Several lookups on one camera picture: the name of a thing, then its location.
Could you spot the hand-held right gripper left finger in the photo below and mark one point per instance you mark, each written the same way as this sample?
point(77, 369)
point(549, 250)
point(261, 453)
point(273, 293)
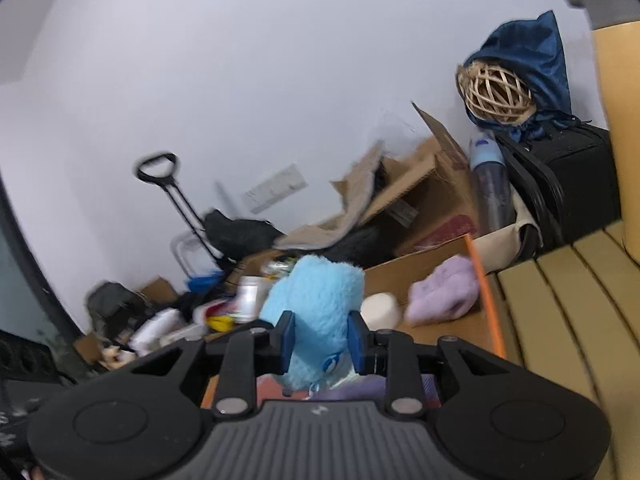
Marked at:
point(287, 341)

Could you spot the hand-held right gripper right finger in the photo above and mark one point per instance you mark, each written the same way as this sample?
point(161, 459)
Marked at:
point(356, 341)

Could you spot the white wedge sponge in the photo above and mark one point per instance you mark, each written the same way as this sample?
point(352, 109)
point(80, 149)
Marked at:
point(381, 310)

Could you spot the blue plush toy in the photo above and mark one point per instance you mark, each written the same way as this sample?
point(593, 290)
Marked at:
point(315, 300)

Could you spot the purple cloth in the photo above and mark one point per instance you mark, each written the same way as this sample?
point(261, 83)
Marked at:
point(365, 390)

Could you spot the pink sponge block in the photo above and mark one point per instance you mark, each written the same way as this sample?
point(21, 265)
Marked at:
point(272, 388)

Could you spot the red cardboard box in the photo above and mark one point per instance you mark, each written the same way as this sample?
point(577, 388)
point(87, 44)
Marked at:
point(395, 272)

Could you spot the white jar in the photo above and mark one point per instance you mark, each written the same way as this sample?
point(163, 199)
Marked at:
point(251, 297)

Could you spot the brown cardboard box with clutter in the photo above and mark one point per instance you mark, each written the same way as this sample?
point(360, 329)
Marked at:
point(255, 262)

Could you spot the purple plush toy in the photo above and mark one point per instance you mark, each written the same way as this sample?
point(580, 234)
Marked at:
point(445, 290)

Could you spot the black cloth bag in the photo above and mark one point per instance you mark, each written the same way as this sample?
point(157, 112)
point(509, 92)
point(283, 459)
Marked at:
point(240, 232)

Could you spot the beige cloth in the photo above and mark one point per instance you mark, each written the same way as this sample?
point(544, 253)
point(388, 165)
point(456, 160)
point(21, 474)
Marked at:
point(350, 205)

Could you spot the cream cloth bag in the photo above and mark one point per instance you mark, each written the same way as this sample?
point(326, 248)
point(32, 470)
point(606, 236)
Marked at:
point(500, 247)

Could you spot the open brown cardboard box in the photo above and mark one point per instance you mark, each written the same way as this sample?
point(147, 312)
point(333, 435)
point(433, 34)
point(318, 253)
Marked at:
point(430, 185)

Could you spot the dark backpack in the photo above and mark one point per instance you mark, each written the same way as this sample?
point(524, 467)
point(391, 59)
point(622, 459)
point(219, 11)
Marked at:
point(112, 307)

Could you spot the blue water bottle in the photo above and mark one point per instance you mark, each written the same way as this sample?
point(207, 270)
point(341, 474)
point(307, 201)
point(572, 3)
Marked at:
point(492, 185)

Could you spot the wicker ball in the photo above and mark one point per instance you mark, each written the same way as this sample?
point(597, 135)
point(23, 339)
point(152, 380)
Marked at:
point(492, 92)

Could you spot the blue cloth bag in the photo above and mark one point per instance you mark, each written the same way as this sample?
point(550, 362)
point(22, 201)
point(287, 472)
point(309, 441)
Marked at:
point(530, 45)

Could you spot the yellow thermos jug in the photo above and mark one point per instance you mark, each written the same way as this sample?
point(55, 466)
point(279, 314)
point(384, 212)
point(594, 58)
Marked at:
point(620, 110)

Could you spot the grey metal frame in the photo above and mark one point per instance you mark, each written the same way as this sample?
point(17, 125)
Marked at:
point(177, 250)

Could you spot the white wall socket panel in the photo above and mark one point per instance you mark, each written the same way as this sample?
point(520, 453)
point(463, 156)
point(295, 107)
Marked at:
point(275, 187)

